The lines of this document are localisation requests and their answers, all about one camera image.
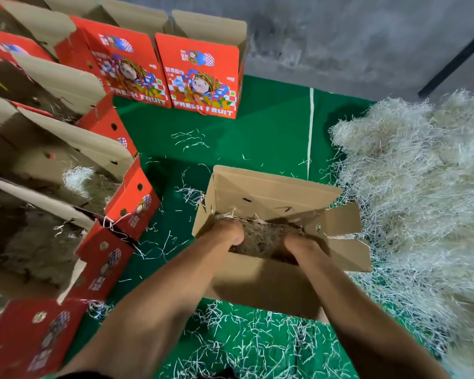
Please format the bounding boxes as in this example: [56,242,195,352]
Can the pile of white shredded paper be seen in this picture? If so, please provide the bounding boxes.
[329,88,474,379]

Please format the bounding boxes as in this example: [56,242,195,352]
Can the row of red fruit boxes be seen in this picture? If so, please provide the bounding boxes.
[0,0,248,379]

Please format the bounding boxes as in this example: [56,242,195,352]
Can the person's left hand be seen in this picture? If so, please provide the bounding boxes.
[212,219,245,247]

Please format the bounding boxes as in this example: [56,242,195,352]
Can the person's left forearm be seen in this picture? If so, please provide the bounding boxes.
[57,227,231,379]

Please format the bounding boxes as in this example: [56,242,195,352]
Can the person's right hand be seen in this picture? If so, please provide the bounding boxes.
[282,234,321,266]

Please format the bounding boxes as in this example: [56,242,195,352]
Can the green floor mat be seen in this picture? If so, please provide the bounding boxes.
[43,75,439,379]

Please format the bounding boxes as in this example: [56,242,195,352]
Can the scattered white paper shreds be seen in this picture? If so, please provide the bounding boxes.
[79,128,380,379]

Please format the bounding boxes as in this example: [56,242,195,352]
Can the shredded paper filling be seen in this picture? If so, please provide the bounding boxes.
[62,166,121,214]
[215,212,305,266]
[0,209,85,286]

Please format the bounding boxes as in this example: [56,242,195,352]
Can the person's right forearm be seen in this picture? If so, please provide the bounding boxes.
[298,246,453,379]

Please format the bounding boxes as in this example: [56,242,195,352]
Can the black metal bar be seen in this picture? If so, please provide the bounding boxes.
[418,24,474,99]

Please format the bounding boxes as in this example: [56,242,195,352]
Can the open brown cardboard box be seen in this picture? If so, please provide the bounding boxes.
[192,166,373,322]

